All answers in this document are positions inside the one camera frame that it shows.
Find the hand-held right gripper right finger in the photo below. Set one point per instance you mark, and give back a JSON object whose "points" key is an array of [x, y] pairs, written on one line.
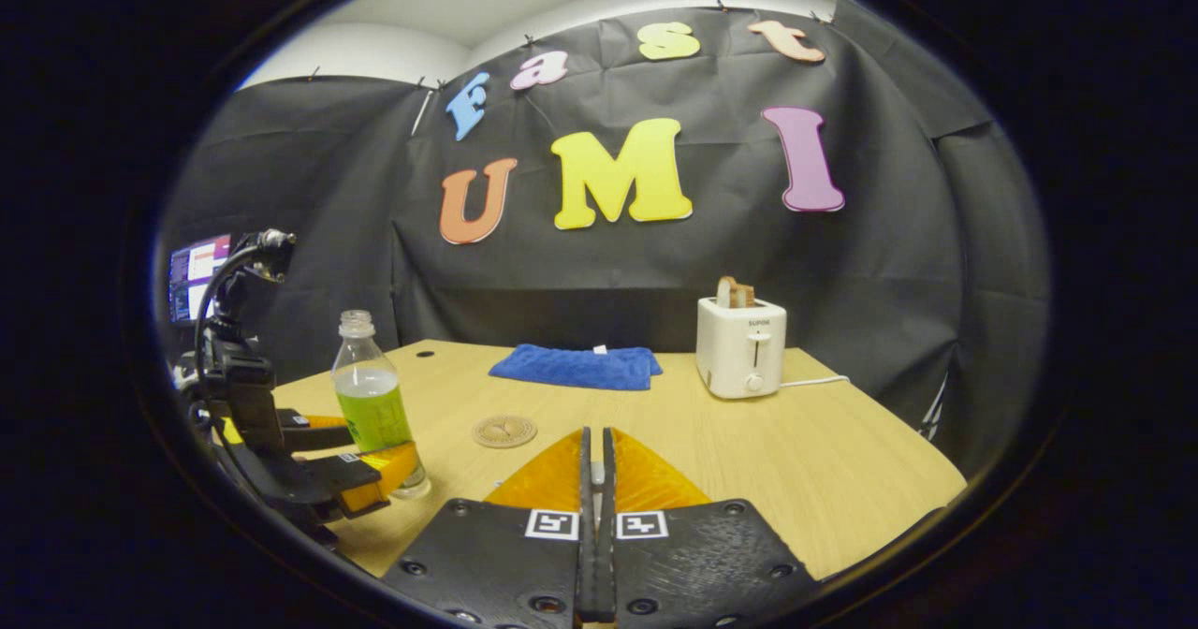
{"points": [[674, 563]]}

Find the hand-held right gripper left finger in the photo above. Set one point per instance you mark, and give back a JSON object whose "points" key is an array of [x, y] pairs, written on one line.
{"points": [[533, 563]]}

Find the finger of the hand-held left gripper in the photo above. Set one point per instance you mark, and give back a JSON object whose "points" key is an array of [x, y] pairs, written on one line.
{"points": [[323, 484], [318, 439]]}

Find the white toaster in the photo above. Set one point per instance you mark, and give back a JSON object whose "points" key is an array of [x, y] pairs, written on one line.
{"points": [[739, 353]]}

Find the blue folded towel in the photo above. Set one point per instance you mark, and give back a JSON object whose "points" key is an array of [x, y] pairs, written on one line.
{"points": [[580, 367]]}

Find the toast bread slice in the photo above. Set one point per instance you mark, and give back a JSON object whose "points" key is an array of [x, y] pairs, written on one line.
{"points": [[735, 292]]}

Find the computer monitor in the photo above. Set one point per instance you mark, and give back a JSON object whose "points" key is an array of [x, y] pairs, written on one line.
{"points": [[192, 273]]}

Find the green label water bottle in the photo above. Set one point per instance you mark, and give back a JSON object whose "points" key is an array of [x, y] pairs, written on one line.
{"points": [[374, 414]]}

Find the round wooden coaster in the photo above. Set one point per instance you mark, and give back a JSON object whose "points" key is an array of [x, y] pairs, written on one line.
{"points": [[504, 431]]}

